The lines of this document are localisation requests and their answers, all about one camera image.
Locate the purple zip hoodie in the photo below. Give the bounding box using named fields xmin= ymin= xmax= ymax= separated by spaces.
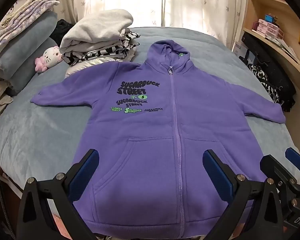
xmin=30 ymin=39 xmax=287 ymax=240

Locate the blue-grey bed blanket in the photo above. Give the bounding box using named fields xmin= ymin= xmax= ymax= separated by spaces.
xmin=0 ymin=26 xmax=300 ymax=198

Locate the folded white satin garment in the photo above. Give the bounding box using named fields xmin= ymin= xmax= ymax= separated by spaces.
xmin=64 ymin=55 xmax=135 ymax=79

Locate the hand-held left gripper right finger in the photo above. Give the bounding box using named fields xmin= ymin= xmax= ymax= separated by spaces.
xmin=202 ymin=149 xmax=289 ymax=240

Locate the folded grey sweatshirt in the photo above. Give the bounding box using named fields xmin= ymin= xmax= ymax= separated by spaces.
xmin=59 ymin=9 xmax=134 ymax=54

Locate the wooden shelf unit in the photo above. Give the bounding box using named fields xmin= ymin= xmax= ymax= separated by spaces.
xmin=231 ymin=0 xmax=300 ymax=120

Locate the pile of papers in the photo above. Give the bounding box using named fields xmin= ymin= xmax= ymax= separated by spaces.
xmin=275 ymin=36 xmax=300 ymax=63

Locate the white printed box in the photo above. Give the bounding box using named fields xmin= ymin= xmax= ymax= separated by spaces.
xmin=231 ymin=40 xmax=249 ymax=58

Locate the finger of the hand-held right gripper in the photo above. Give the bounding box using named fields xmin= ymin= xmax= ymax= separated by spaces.
xmin=261 ymin=147 xmax=300 ymax=183

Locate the white leaf-print curtain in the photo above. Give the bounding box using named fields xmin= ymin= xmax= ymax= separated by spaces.
xmin=57 ymin=0 xmax=253 ymax=49

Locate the stack of pink boxes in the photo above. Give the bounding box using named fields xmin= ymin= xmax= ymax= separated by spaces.
xmin=256 ymin=18 xmax=283 ymax=39

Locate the folded blue-grey blanket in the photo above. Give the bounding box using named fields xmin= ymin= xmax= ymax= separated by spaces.
xmin=0 ymin=11 xmax=58 ymax=97

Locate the white cat plush toy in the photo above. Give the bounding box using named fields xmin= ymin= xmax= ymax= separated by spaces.
xmin=34 ymin=45 xmax=63 ymax=73

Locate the black and white patterned cloth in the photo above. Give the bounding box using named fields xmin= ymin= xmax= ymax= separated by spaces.
xmin=247 ymin=64 xmax=280 ymax=103

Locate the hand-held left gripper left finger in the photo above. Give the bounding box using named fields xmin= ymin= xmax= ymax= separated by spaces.
xmin=16 ymin=149 xmax=100 ymax=240

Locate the purple floral quilt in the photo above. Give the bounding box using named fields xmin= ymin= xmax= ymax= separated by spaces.
xmin=0 ymin=0 xmax=61 ymax=50

